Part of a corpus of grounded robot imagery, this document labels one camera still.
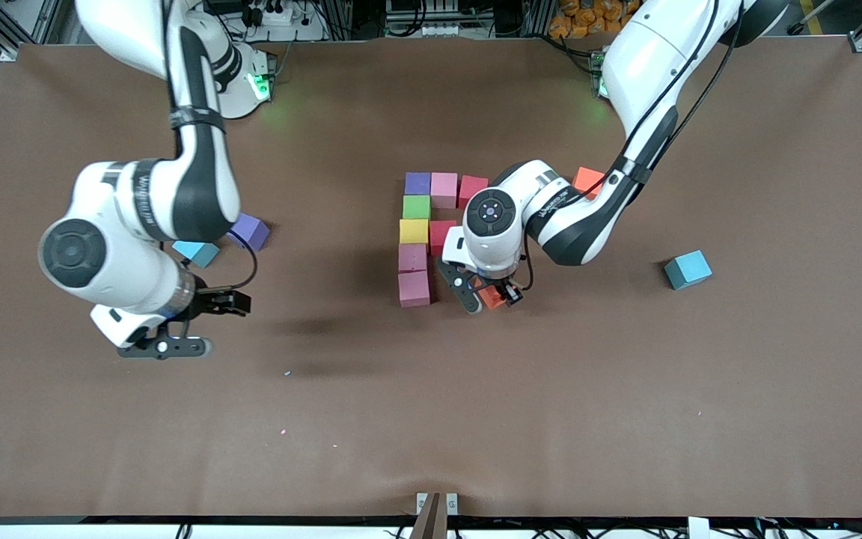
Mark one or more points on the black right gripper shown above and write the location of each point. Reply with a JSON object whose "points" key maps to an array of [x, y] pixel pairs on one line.
{"points": [[212, 302]]}

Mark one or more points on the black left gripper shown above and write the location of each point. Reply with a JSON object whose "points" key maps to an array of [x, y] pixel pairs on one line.
{"points": [[509, 290]]}

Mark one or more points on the orange foam cube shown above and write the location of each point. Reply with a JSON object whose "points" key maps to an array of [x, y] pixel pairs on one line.
{"points": [[588, 180], [491, 298]]}

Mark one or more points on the purple foam cube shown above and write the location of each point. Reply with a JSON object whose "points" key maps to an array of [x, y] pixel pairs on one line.
{"points": [[417, 183], [253, 230]]}

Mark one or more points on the red foam cube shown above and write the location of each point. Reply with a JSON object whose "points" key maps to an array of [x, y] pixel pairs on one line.
{"points": [[472, 189], [438, 236]]}

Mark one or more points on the pink foam cube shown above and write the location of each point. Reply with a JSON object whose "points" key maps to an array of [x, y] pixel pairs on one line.
{"points": [[444, 190], [414, 288], [413, 257]]}

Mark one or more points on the yellow foam cube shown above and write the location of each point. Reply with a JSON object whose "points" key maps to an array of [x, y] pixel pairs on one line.
{"points": [[414, 230]]}

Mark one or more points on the green foam cube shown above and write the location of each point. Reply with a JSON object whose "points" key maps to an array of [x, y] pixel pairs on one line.
{"points": [[416, 207]]}

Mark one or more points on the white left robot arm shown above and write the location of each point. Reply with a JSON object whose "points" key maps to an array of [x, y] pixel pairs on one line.
{"points": [[648, 60]]}

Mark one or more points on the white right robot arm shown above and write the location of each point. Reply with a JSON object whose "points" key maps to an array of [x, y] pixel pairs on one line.
{"points": [[124, 277]]}

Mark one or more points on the blue foam cube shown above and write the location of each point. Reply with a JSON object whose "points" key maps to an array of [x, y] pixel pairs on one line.
{"points": [[688, 269], [205, 254]]}

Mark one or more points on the white power strip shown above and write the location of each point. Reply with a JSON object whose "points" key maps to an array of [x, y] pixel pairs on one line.
{"points": [[292, 34]]}

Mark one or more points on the bag of orange objects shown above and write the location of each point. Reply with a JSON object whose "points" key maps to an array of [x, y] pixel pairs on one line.
{"points": [[584, 19]]}

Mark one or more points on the white vented device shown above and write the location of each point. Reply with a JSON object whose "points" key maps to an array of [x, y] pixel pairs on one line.
{"points": [[420, 19]]}

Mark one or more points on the small white bracket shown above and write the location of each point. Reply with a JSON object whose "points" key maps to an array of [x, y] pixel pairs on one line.
{"points": [[452, 504]]}

